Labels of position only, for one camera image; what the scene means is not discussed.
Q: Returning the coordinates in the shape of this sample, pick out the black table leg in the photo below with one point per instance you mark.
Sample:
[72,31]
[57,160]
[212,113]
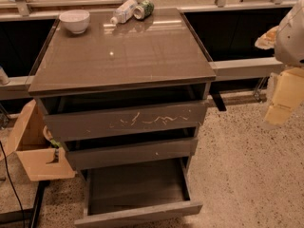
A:
[42,185]

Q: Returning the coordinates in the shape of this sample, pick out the grey drawer cabinet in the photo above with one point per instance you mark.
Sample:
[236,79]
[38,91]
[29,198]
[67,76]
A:
[151,62]

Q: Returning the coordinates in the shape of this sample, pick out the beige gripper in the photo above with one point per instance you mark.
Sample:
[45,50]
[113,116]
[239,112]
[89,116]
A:
[291,38]

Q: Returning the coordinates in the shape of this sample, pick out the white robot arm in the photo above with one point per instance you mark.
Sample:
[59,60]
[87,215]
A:
[289,46]

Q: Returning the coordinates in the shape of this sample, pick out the scratched grey top drawer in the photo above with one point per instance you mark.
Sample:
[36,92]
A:
[124,121]

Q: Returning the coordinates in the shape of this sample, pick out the green drink can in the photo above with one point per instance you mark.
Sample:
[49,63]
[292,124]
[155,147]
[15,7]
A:
[143,10]

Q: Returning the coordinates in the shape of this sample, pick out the grey bottom drawer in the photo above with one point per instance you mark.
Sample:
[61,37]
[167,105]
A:
[136,193]

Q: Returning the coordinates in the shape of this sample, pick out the grey middle drawer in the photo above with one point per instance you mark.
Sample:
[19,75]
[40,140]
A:
[131,153]

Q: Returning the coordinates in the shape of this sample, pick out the metal railing frame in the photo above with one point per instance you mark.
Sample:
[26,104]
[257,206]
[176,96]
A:
[227,70]

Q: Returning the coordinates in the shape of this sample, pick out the white ceramic bowl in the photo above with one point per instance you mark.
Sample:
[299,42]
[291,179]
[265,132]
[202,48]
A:
[75,21]

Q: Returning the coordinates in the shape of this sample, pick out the clear plastic bottle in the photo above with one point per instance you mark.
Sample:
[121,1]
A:
[124,12]

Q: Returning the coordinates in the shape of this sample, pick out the brown cardboard box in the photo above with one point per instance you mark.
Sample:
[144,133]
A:
[40,161]

